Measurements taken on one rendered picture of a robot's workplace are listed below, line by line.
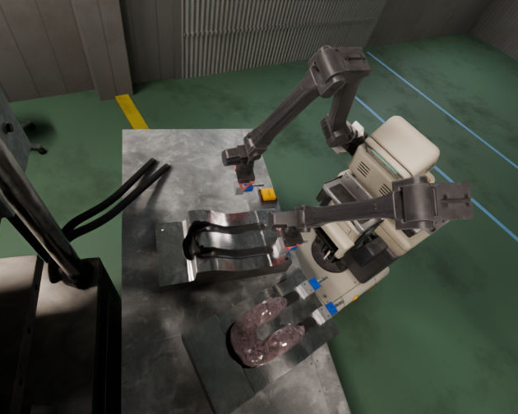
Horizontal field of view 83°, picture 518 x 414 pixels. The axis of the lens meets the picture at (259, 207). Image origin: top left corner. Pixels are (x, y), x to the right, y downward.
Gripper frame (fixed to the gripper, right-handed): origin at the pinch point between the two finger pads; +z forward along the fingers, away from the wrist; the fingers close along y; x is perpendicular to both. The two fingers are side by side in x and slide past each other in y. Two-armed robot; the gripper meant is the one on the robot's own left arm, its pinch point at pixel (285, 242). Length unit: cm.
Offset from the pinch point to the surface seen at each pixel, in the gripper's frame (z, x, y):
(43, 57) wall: 48, -130, -221
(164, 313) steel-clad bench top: 10, -48, 15
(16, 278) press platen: -15, -83, 6
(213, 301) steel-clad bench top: 11.3, -30.5, 13.8
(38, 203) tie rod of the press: -36, -71, -3
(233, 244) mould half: 2.8, -20.1, -4.3
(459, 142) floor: 105, 301, -149
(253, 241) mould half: 3.4, -11.6, -4.3
